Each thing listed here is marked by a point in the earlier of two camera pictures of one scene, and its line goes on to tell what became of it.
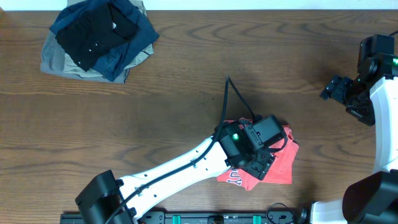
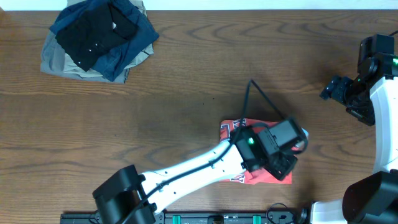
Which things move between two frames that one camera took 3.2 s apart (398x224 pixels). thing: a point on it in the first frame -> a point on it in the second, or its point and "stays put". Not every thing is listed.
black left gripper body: [259, 166] -> [279, 168]
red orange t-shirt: [280, 171] stays put
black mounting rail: [208, 217] stays put
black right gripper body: [354, 98] stays put
